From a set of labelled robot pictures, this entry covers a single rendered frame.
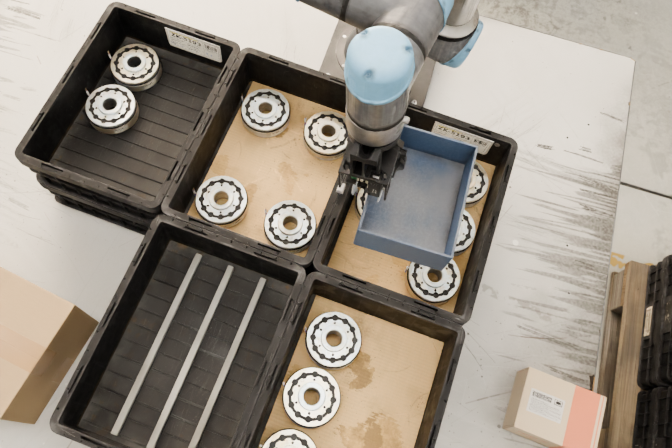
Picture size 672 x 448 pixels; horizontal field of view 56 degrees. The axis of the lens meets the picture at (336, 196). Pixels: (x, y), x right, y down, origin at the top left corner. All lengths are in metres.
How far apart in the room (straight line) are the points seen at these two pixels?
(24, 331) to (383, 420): 0.66
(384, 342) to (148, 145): 0.63
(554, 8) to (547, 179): 1.37
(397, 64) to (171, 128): 0.79
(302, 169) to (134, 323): 0.45
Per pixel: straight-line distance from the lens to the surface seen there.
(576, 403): 1.38
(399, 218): 1.05
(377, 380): 1.22
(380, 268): 1.27
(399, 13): 0.76
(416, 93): 1.55
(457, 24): 1.35
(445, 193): 1.08
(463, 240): 1.29
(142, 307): 1.27
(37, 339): 1.28
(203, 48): 1.42
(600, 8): 2.93
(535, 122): 1.65
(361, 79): 0.69
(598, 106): 1.74
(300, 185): 1.32
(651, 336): 2.14
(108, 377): 1.26
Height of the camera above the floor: 2.04
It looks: 67 degrees down
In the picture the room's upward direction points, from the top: 10 degrees clockwise
